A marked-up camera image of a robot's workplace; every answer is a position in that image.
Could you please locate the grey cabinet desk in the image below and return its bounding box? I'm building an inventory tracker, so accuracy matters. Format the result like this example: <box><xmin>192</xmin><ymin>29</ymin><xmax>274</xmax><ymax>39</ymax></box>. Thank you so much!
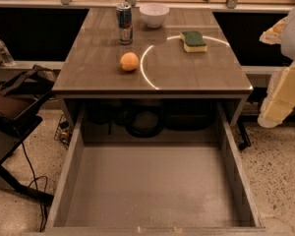
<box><xmin>53</xmin><ymin>7</ymin><xmax>253</xmax><ymax>124</ymax></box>

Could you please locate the white bowl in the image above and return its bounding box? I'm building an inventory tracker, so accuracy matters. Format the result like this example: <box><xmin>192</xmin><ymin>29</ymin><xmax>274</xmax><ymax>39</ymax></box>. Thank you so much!
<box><xmin>140</xmin><ymin>3</ymin><xmax>170</xmax><ymax>28</ymax></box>

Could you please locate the black folding chair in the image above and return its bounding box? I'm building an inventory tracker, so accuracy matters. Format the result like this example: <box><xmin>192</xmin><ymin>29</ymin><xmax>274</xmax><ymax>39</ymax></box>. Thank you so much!
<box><xmin>0</xmin><ymin>65</ymin><xmax>57</xmax><ymax>205</ymax></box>

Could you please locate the orange fruit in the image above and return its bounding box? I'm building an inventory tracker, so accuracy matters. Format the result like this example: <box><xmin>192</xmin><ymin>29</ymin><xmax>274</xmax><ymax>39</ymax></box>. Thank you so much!
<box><xmin>120</xmin><ymin>52</ymin><xmax>140</xmax><ymax>72</ymax></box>

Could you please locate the blue silver drink can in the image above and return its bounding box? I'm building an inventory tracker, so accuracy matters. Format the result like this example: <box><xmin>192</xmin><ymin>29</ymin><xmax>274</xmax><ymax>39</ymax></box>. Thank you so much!
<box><xmin>116</xmin><ymin>2</ymin><xmax>133</xmax><ymax>44</ymax></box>

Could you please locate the green and yellow sponge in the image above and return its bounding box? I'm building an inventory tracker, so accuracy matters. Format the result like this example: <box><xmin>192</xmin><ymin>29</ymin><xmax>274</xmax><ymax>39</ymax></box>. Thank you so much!
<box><xmin>180</xmin><ymin>30</ymin><xmax>207</xmax><ymax>53</ymax></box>

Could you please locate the black floor cable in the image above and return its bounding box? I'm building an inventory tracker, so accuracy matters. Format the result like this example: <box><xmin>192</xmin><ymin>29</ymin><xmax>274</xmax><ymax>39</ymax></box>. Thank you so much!
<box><xmin>21</xmin><ymin>141</ymin><xmax>49</xmax><ymax>233</ymax></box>

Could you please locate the open grey top drawer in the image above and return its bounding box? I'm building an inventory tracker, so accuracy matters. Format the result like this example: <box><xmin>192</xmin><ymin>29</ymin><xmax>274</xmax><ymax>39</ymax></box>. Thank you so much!
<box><xmin>45</xmin><ymin>107</ymin><xmax>266</xmax><ymax>236</ymax></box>

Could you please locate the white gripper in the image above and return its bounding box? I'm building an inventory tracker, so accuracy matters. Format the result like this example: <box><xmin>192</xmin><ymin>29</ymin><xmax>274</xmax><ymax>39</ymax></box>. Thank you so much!
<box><xmin>258</xmin><ymin>7</ymin><xmax>295</xmax><ymax>128</ymax></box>

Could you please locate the clear plastic water bottle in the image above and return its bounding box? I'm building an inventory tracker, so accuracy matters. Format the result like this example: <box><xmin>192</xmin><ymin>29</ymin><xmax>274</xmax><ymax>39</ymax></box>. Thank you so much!
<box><xmin>0</xmin><ymin>39</ymin><xmax>15</xmax><ymax>66</ymax></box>

